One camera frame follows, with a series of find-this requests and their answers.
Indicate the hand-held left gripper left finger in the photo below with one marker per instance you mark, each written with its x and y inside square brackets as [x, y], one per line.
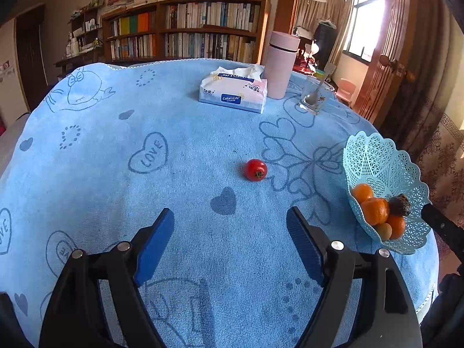
[154, 246]

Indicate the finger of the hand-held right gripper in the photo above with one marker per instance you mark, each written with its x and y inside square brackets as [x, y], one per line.
[442, 226]

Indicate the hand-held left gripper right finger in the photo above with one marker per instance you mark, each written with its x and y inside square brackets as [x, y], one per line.
[302, 246]

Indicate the orange mandarin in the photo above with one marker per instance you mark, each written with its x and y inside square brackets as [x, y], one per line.
[362, 193]
[397, 225]
[375, 211]

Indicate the dark brown round fruit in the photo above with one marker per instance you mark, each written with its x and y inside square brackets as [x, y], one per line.
[399, 205]

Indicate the tan longan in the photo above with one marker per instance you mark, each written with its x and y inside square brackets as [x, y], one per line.
[383, 232]

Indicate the light blue lattice plastic basket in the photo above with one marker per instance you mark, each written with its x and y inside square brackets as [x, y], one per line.
[384, 163]

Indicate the red tomato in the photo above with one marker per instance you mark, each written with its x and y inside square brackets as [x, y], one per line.
[256, 169]

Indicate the blue printed tablecloth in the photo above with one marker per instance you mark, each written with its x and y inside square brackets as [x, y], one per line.
[108, 195]

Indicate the patterned curtain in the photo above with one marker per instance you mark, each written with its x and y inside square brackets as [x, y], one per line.
[442, 152]

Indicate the dark cloth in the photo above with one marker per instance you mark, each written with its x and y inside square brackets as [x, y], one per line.
[446, 304]

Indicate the clear drinking glass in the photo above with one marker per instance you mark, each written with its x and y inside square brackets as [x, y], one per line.
[308, 108]

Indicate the small pink chair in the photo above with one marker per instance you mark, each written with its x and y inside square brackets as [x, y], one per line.
[346, 90]

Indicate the white tissue pack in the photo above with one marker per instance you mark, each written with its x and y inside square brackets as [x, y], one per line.
[232, 90]

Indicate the metal spoon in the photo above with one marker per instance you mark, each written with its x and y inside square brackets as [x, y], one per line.
[328, 69]

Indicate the pink thermos bottle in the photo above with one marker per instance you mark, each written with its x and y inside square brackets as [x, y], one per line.
[279, 65]

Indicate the brown wooden door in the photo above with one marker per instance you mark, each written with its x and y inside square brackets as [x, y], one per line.
[391, 43]

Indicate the large wooden bookshelf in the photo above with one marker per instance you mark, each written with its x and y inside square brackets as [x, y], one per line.
[158, 25]

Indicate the window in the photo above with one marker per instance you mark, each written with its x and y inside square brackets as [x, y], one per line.
[366, 18]

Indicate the dark brown door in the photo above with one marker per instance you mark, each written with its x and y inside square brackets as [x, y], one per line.
[31, 61]

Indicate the small dark wooden shelf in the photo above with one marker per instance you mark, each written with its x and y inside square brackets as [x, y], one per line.
[83, 18]

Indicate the beige curtain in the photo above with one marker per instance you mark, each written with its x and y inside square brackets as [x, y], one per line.
[319, 3]

